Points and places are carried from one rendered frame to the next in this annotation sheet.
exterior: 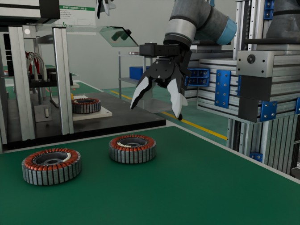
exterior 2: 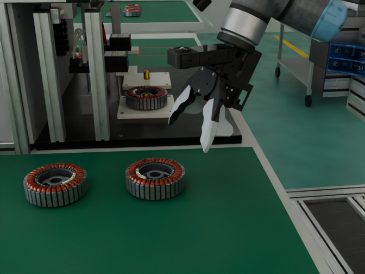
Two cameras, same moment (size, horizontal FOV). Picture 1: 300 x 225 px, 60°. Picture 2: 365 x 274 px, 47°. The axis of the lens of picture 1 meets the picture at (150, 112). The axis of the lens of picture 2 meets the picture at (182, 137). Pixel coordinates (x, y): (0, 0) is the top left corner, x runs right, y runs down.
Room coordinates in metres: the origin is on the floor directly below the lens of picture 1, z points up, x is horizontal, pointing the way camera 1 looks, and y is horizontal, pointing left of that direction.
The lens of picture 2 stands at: (-0.04, -0.28, 1.17)
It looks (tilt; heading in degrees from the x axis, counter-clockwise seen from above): 24 degrees down; 23
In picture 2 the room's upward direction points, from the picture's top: straight up
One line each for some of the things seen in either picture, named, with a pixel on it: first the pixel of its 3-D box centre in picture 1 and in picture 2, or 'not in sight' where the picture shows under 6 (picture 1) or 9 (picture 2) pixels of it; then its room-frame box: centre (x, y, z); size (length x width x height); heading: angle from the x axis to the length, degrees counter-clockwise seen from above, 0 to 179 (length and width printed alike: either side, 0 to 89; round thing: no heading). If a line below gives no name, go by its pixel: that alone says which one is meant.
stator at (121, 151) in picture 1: (132, 147); (155, 177); (0.58, 0.04, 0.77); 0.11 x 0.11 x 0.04
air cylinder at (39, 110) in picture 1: (41, 110); (92, 99); (0.84, 0.36, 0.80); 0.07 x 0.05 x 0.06; 28
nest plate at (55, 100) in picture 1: (71, 100); (146, 80); (1.12, 0.35, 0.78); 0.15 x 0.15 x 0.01; 28
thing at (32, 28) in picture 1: (25, 31); (64, 7); (0.74, 0.34, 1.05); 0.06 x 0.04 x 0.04; 28
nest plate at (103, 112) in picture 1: (85, 112); (146, 106); (0.91, 0.23, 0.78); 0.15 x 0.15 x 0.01; 28
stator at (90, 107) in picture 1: (85, 105); (146, 97); (0.91, 0.23, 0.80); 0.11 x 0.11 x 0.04
